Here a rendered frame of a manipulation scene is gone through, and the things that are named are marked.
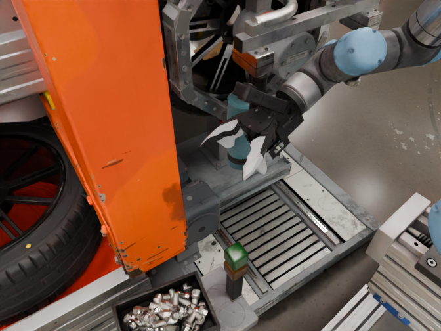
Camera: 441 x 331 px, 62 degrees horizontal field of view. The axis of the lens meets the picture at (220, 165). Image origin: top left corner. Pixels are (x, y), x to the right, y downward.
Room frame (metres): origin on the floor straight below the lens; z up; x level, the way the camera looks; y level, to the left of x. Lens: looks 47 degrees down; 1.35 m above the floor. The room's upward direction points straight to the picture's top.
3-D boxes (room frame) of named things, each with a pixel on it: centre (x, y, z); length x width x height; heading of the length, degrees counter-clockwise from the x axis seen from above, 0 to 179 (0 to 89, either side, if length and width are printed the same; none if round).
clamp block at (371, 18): (0.92, -0.36, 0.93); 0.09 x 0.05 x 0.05; 33
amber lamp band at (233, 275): (0.40, -0.03, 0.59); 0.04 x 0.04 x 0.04; 33
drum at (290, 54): (0.93, -0.14, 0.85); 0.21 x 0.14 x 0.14; 33
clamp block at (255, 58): (0.73, -0.07, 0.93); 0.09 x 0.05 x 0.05; 33
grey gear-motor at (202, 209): (0.85, 0.17, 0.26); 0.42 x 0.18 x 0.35; 33
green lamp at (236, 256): (0.40, -0.03, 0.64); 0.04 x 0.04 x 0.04; 33
